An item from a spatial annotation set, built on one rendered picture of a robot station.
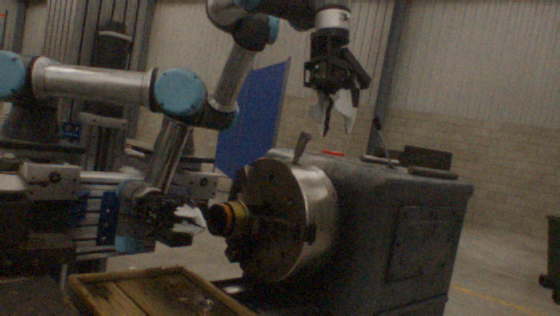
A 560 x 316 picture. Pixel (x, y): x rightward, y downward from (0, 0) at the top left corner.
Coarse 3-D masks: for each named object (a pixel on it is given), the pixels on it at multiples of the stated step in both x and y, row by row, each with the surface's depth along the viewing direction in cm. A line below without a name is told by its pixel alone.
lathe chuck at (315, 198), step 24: (264, 168) 109; (288, 168) 103; (264, 192) 109; (288, 192) 102; (312, 192) 101; (288, 216) 102; (312, 216) 98; (264, 240) 107; (312, 240) 100; (264, 264) 107; (288, 264) 101; (312, 264) 103
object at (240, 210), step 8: (216, 208) 99; (224, 208) 98; (232, 208) 99; (240, 208) 100; (248, 208) 104; (208, 216) 101; (216, 216) 102; (224, 216) 96; (232, 216) 98; (240, 216) 99; (248, 216) 100; (208, 224) 101; (216, 224) 102; (224, 224) 96; (232, 224) 98; (240, 224) 99; (248, 224) 100; (216, 232) 98; (224, 232) 97; (232, 232) 98; (240, 232) 100
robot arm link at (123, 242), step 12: (120, 216) 111; (132, 216) 110; (120, 228) 111; (132, 228) 110; (144, 228) 113; (120, 240) 111; (132, 240) 111; (144, 240) 114; (120, 252) 111; (132, 252) 111
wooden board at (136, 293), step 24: (72, 288) 93; (96, 288) 97; (120, 288) 99; (144, 288) 101; (216, 288) 104; (96, 312) 83; (120, 312) 87; (144, 312) 90; (168, 312) 91; (192, 312) 93; (216, 312) 96; (240, 312) 95
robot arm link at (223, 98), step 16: (256, 16) 130; (240, 32) 132; (256, 32) 133; (272, 32) 134; (240, 48) 138; (256, 48) 137; (240, 64) 143; (224, 80) 149; (240, 80) 149; (208, 96) 157; (224, 96) 153; (208, 112) 157; (224, 112) 157; (208, 128) 162; (224, 128) 163
